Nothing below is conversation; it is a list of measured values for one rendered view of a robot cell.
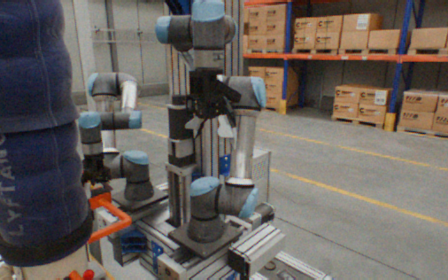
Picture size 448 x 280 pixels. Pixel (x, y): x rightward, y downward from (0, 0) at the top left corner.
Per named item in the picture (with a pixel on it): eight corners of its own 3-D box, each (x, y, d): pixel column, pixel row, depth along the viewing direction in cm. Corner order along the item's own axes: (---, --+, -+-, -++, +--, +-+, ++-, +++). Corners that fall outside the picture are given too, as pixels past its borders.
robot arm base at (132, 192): (143, 185, 169) (142, 168, 166) (159, 194, 159) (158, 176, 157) (118, 195, 159) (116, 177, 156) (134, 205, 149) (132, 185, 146)
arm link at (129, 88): (142, 89, 168) (142, 136, 128) (121, 89, 166) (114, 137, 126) (141, 68, 162) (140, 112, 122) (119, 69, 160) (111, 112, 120)
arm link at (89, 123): (101, 110, 119) (97, 114, 111) (104, 137, 122) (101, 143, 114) (79, 111, 117) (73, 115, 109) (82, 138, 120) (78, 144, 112)
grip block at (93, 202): (81, 203, 126) (81, 192, 124) (103, 196, 132) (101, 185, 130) (91, 210, 120) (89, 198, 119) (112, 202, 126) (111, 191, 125)
